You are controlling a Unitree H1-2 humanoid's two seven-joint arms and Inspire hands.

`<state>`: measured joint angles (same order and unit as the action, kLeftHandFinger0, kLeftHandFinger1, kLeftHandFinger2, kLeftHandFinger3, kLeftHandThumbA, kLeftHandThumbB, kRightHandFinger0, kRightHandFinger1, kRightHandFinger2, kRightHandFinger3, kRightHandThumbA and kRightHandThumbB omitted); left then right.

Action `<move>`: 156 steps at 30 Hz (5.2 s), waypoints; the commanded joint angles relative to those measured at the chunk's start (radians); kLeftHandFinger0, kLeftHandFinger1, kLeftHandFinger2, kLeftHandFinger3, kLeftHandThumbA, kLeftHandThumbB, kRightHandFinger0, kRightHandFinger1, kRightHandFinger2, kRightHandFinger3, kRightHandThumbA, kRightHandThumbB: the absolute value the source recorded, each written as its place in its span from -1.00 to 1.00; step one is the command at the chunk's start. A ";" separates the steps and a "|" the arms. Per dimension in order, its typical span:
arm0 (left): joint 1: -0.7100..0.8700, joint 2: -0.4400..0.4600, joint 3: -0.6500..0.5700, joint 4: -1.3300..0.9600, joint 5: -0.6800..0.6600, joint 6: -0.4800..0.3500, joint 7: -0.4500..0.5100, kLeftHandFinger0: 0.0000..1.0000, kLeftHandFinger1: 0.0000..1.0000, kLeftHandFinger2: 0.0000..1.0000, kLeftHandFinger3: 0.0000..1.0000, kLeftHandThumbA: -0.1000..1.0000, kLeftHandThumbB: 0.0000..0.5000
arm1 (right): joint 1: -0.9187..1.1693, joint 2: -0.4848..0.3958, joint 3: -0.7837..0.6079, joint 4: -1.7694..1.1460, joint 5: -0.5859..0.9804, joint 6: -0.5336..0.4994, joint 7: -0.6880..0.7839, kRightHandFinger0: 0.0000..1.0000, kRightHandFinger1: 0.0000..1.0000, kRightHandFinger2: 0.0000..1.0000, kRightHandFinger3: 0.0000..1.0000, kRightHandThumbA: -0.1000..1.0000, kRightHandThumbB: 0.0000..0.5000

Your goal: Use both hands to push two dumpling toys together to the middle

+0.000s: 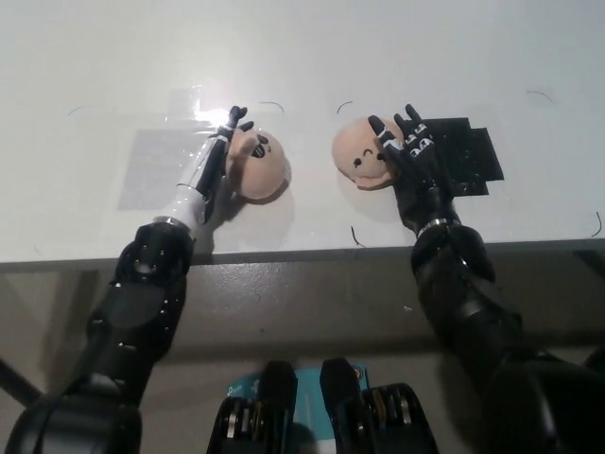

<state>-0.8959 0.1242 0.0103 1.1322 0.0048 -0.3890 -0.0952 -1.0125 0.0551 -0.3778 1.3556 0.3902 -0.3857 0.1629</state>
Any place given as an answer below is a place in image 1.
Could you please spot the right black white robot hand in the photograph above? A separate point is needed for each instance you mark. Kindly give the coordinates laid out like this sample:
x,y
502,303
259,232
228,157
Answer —
x,y
418,165

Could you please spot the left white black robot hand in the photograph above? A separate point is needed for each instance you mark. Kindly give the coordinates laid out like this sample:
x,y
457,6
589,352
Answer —
x,y
194,198

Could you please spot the beige dumpling toy smiling face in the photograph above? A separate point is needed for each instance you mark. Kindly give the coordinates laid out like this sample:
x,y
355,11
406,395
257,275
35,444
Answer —
x,y
359,151

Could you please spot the beige dumpling toy with sunglasses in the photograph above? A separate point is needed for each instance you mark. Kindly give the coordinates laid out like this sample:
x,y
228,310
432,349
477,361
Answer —
x,y
264,170

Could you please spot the grey tape patch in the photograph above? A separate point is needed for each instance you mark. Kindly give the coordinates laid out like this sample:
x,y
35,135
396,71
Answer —
x,y
151,165

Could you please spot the black tape patch notched corners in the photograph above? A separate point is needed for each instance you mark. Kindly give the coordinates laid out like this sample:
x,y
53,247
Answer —
x,y
472,151

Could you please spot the clear glossy tape strip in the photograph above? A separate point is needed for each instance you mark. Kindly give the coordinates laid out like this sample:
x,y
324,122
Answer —
x,y
189,106

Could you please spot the left black robot torso block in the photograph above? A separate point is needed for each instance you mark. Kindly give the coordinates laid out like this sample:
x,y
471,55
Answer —
x,y
255,416

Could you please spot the black robot torso block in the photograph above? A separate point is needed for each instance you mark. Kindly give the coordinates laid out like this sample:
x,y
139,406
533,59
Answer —
x,y
378,416
255,416

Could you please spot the dark slanted table leg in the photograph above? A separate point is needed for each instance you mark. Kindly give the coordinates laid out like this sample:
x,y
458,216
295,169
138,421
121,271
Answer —
x,y
19,378
596,361

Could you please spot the right black robot torso block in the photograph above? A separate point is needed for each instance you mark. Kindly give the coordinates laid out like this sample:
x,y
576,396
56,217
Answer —
x,y
378,416

